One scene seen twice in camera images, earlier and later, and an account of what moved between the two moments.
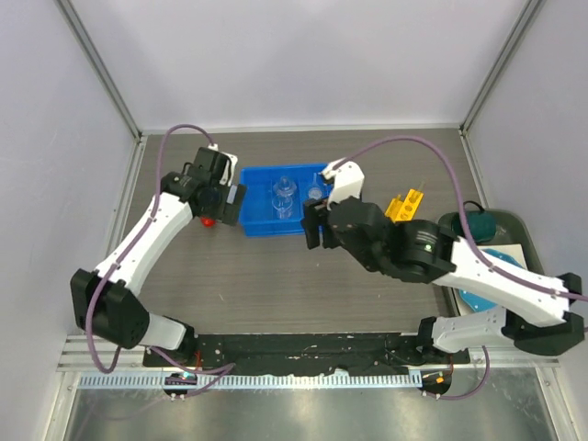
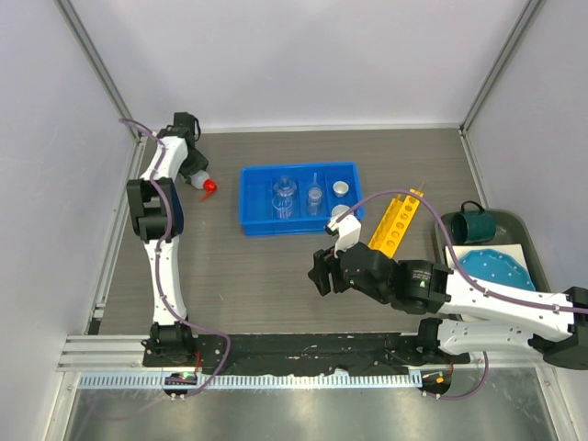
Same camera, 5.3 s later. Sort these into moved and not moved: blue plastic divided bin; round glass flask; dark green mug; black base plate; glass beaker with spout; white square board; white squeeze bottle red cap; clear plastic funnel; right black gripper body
Moved: white squeeze bottle red cap; right black gripper body
Not moved: white square board; blue plastic divided bin; glass beaker with spout; clear plastic funnel; black base plate; round glass flask; dark green mug
